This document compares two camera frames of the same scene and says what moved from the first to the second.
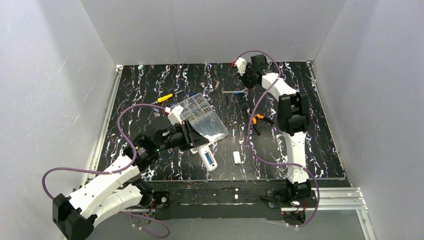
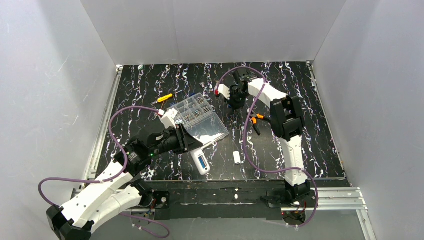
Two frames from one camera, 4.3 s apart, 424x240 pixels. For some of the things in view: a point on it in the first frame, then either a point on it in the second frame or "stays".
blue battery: (208, 158) → (202, 162)
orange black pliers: (259, 116) stays
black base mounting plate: (226, 200) stays
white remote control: (208, 157) → (200, 161)
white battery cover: (236, 157) stays
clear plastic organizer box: (197, 110) stays
